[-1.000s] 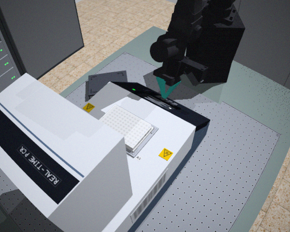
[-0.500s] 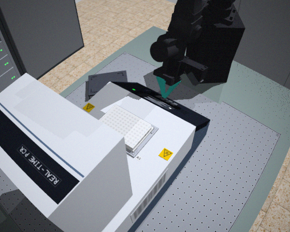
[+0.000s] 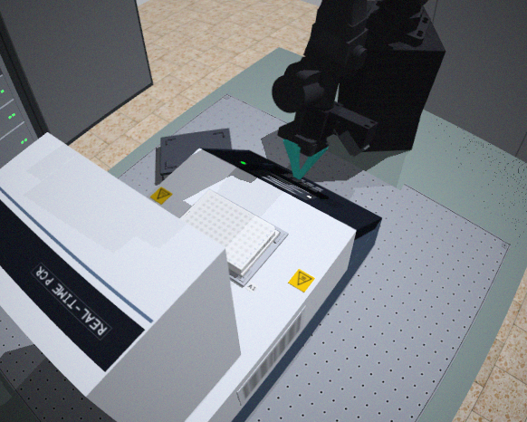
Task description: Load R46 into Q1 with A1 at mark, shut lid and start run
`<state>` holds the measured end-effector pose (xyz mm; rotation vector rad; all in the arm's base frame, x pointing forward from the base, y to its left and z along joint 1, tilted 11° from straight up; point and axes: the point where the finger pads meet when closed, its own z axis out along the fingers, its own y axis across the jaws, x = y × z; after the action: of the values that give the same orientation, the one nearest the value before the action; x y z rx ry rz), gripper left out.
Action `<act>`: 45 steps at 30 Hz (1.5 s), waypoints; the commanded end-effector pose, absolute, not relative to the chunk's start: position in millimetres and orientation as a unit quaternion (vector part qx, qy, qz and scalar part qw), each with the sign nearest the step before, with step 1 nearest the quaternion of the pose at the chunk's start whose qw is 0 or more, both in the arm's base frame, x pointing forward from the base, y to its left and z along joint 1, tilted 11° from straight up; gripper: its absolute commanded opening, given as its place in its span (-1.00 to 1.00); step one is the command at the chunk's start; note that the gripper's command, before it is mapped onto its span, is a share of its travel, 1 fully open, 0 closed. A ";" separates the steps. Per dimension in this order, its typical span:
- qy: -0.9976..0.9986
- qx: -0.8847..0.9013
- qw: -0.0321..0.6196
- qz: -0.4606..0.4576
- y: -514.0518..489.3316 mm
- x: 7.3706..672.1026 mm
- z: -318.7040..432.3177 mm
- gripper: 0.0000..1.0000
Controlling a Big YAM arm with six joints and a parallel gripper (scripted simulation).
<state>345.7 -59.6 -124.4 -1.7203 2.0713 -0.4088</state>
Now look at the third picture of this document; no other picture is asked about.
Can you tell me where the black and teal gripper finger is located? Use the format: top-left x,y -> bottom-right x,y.
283,139 -> 322,179
295,147 -> 328,171

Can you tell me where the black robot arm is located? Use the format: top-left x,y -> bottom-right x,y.
272,0 -> 431,157

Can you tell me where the grey lab instrument housing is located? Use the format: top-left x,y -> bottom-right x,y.
0,132 -> 382,422

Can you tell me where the white well pcr plate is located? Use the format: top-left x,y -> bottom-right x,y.
179,189 -> 280,277

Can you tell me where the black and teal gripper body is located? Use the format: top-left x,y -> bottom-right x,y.
277,103 -> 334,157

